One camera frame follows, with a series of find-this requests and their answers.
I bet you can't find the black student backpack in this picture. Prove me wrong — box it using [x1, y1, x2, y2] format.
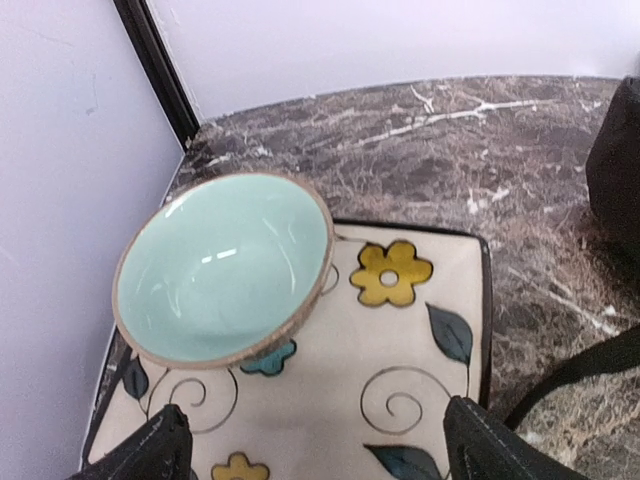
[502, 74, 640, 431]

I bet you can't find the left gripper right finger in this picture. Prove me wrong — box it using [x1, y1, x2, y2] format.
[443, 396, 585, 480]

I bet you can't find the left black frame post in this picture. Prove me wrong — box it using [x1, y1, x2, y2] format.
[113, 0, 200, 151]

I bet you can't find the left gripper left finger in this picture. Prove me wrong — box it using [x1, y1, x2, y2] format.
[70, 404, 193, 480]

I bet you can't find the floral square coaster mat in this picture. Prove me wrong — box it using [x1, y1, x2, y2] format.
[81, 221, 492, 479]

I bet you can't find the celadon green bowl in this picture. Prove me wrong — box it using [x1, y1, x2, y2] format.
[112, 172, 335, 370]

